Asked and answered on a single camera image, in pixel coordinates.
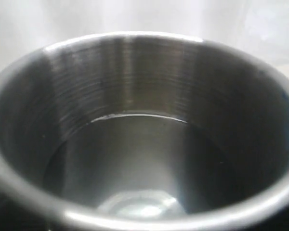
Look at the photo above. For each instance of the stainless steel cup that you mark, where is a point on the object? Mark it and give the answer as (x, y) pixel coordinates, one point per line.
(145, 131)

